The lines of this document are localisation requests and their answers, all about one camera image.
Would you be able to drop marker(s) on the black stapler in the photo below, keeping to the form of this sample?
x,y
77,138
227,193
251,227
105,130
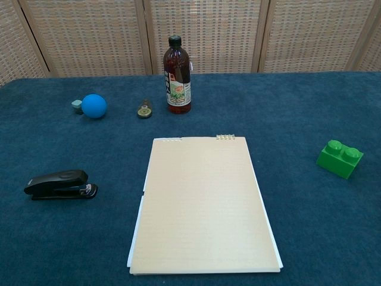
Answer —
x,y
59,177

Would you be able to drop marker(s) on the brown tea bottle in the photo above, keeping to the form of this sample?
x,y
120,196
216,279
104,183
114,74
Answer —
x,y
177,89

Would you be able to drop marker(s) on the small olive compass trinket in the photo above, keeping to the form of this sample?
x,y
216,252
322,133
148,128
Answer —
x,y
144,112

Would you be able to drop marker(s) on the beige spiral notepad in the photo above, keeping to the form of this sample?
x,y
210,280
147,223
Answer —
x,y
202,208

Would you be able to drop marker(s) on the blue ball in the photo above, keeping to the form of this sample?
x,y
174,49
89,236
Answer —
x,y
94,106

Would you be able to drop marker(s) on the woven folding screen panel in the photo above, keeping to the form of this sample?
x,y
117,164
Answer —
x,y
312,32
214,29
15,44
373,50
89,35

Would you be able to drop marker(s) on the small teal cube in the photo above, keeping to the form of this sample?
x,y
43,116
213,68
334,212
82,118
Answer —
x,y
76,104

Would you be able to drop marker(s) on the blue table cloth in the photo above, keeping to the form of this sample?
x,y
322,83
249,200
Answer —
x,y
297,223

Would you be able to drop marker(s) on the green toy building brick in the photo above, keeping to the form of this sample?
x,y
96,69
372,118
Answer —
x,y
337,162

